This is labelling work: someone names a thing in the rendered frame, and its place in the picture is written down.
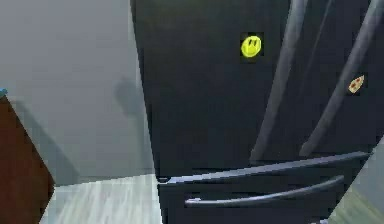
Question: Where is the grey fridge drawer handle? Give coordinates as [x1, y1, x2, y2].
[184, 174, 345, 209]

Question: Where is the yellow smiley face magnet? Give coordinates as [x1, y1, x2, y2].
[240, 34, 263, 59]

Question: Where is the black refrigerator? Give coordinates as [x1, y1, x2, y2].
[129, 0, 384, 224]

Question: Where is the grey fridge door handle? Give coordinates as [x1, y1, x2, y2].
[298, 0, 384, 158]
[249, 0, 309, 162]

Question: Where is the brown wooden cabinet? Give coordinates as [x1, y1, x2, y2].
[0, 94, 56, 224]

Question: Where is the pizza slice magnet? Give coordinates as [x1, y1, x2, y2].
[347, 74, 366, 95]

